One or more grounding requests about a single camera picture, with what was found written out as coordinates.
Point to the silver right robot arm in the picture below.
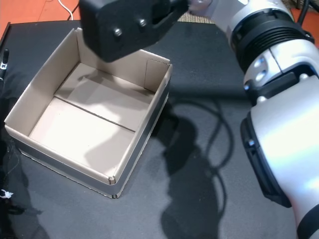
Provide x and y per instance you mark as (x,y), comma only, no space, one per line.
(274,139)

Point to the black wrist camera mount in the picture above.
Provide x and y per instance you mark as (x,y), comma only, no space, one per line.
(124,32)

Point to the open cardboard box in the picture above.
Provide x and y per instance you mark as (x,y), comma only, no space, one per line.
(84,134)

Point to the woven beige rug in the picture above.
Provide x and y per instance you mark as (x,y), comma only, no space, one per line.
(197,18)

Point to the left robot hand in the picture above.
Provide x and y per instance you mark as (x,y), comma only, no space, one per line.
(5,58)

